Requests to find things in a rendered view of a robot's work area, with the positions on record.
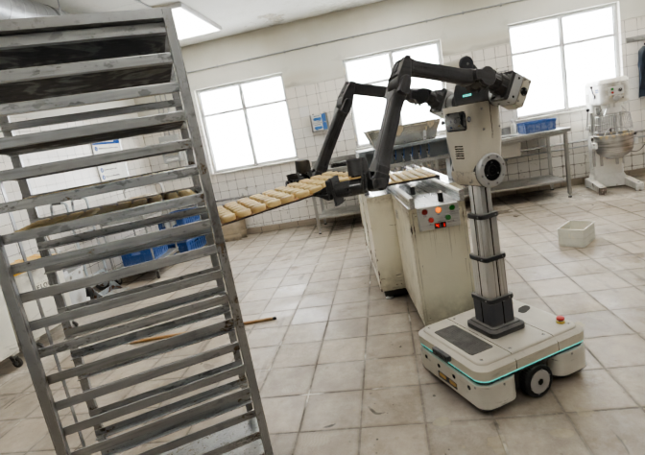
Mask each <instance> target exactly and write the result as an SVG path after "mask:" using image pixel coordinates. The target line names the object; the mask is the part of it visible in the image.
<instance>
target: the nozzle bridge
mask: <svg viewBox="0 0 645 455"><path fill-rule="evenodd" d="M428 143H429V146H428ZM419 145H420V146H421V159H418V150H420V146H419ZM412 146H413V160H411V159H410V152H412ZM429 147H430V151H429ZM403 148H404V156H405V162H402V153H403ZM426 149H428V151H429V155H430V157H427V154H426ZM395 150H396V162H397V163H396V164H394V155H395ZM355 152H356V157H357V158H358V157H365V158H366V159H367V163H368V166H369V169H370V165H371V163H372V160H373V156H374V152H375V149H373V148H369V149H365V150H359V151H355ZM439 159H445V161H446V169H447V176H448V178H449V179H450V180H453V179H452V177H451V171H450V170H451V164H452V160H451V156H450V152H449V148H448V144H447V140H446V135H439V136H436V137H435V138H432V139H426V140H421V141H416V142H411V143H405V144H400V145H394V149H393V153H392V158H391V165H390V166H391V168H396V167H401V166H407V165H412V164H418V163H422V162H428V161H434V160H439Z"/></svg>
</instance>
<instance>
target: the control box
mask: <svg viewBox="0 0 645 455"><path fill-rule="evenodd" d="M452 204H453V205H454V206H455V208H454V210H450V209H449V207H450V206H451V205H452ZM437 207H440V208H441V212H439V213H438V212H436V208H437ZM424 209H425V210H427V214H426V215H423V214H422V210H424ZM417 215H418V227H419V231H426V230H431V229H437V228H442V225H443V222H444V225H443V227H444V228H447V227H453V226H458V225H460V224H461V220H460V212H459V205H458V202H457V201H456V202H450V203H445V204H434V205H429V206H424V207H418V208H417ZM446 215H450V216H451V218H450V219H449V220H446V219H445V216H446ZM429 218H433V219H434V222H433V223H430V222H429V221H428V220H429ZM437 224H439V226H438V227H437V226H436V225H437Z"/></svg>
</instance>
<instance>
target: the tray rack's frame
mask: <svg viewBox="0 0 645 455"><path fill-rule="evenodd" d="M156 22H163V14H162V10H161V8H155V9H143V10H129V11H117V12H92V13H79V14H67V15H53V16H41V17H28V18H15V19H2V20H0V36H10V35H22V34H32V33H44V32H55V31H66V30H78V29H89V28H101V27H111V26H123V25H134V24H146V23H156ZM11 161H12V166H13V169H14V168H19V167H25V166H24V162H23V159H22V156H11ZM18 185H19V188H20V191H21V195H22V197H25V196H31V195H34V194H33V191H32V188H31V185H30V182H29V180H19V181H18ZM26 210H27V213H28V216H29V219H30V220H33V219H38V218H40V216H39V213H38V210H37V207H33V208H28V209H26ZM46 275H47V278H48V281H49V284H50V286H52V285H56V284H60V280H59V276H58V273H57V272H53V273H50V274H46ZM0 285H1V289H2V292H3V295H4V298H5V301H6V304H7V306H8V309H9V312H10V315H11V318H12V323H13V326H14V329H15V332H16V335H17V338H18V341H19V344H20V346H21V349H22V352H23V355H24V358H25V361H26V364H27V367H28V370H29V373H30V376H31V378H32V381H33V384H34V387H35V390H36V395H37V398H38V401H39V404H40V407H41V410H42V414H43V416H44V419H45V422H46V425H47V428H48V431H49V434H50V437H51V440H52V443H53V446H54V448H55V451H56V454H57V455H72V454H71V451H70V448H69V445H68V442H67V439H66V437H65V433H64V430H63V427H62V424H61V421H60V416H59V413H58V410H57V407H56V404H55V400H54V398H53V395H52V392H51V389H50V386H49V383H48V380H47V377H46V374H45V371H44V368H43V365H42V362H41V359H40V356H39V353H38V350H37V347H36V342H35V339H34V336H33V332H32V329H31V327H30V324H29V321H28V318H27V315H26V312H25V309H24V306H23V303H22V299H21V297H20V294H19V291H18V288H17V285H16V282H15V279H14V276H13V273H12V267H11V264H10V261H9V259H8V256H7V253H6V250H5V247H4V244H3V241H2V238H1V234H0ZM54 300H55V304H56V307H57V309H59V308H62V307H66V306H67V304H66V301H65V297H64V294H60V295H56V296H54ZM80 384H81V387H82V390H83V391H86V390H89V389H92V386H91V383H90V380H89V377H88V378H86V379H83V380H80ZM86 405H87V409H88V411H91V410H94V409H97V408H98V405H97V402H96V399H95V398H93V399H90V400H88V401H86ZM257 431H259V429H258V425H257V421H256V418H252V419H248V420H246V421H243V422H241V423H238V424H236V425H233V426H230V427H229V428H226V429H224V430H221V431H219V432H216V433H213V434H211V435H208V436H206V437H203V438H201V439H198V440H196V441H193V442H191V443H187V444H185V445H182V446H180V447H177V448H175V449H172V450H169V451H167V452H164V453H162V454H159V455H201V454H203V453H205V452H207V451H210V450H212V449H214V448H217V447H219V446H222V445H224V444H227V443H231V442H233V441H236V440H238V439H241V438H243V437H246V436H248V435H250V434H252V433H255V432H257ZM263 452H264V450H263V445H262V442H261V439H259V440H256V441H254V442H252V443H248V444H245V445H243V446H240V447H238V448H235V449H233V450H231V451H229V452H227V453H224V454H222V455H258V454H260V453H263Z"/></svg>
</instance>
